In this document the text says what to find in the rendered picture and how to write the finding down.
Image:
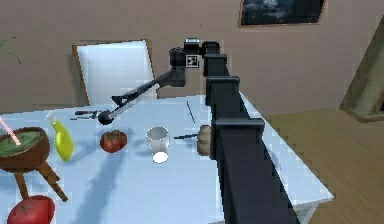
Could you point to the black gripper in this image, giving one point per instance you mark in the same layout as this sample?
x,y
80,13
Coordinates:
x,y
177,76

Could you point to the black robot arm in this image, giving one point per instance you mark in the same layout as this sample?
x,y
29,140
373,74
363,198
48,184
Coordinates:
x,y
246,173

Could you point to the dark red tomato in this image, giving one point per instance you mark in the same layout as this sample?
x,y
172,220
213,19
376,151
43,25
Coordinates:
x,y
113,141

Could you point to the black knife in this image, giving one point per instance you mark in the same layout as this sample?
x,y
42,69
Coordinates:
x,y
85,113

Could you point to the black fork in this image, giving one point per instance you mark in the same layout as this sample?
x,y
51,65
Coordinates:
x,y
81,118

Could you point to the white translucent cup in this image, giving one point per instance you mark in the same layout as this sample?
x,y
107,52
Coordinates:
x,y
157,141

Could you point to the thin black pencil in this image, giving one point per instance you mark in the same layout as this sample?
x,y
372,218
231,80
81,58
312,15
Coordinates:
x,y
190,112

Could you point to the short black pen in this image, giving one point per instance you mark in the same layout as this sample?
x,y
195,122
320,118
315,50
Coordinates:
x,y
185,136

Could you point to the yellow spray bottle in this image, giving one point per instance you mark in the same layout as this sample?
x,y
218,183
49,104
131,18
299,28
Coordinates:
x,y
63,143

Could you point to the white table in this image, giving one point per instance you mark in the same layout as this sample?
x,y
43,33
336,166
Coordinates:
x,y
140,186

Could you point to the brown pepper mill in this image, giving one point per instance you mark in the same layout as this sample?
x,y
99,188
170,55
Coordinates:
x,y
204,140

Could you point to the brown bowl on wooden stand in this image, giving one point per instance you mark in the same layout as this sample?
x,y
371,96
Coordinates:
x,y
26,156

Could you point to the pink straw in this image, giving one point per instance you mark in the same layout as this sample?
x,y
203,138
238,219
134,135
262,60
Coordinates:
x,y
11,135

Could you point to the green house plant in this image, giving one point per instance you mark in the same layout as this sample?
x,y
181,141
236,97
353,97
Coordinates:
x,y
6,50

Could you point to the bright red apple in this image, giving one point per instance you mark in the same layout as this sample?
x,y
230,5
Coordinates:
x,y
31,211

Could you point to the white chair with wooden frame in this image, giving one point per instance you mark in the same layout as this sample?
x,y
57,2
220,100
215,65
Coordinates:
x,y
113,73

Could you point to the dark framed wall picture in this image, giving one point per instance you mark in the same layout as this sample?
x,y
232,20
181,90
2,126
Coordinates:
x,y
280,11

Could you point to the olive brown door frame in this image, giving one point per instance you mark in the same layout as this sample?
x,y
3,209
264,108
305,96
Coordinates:
x,y
365,90

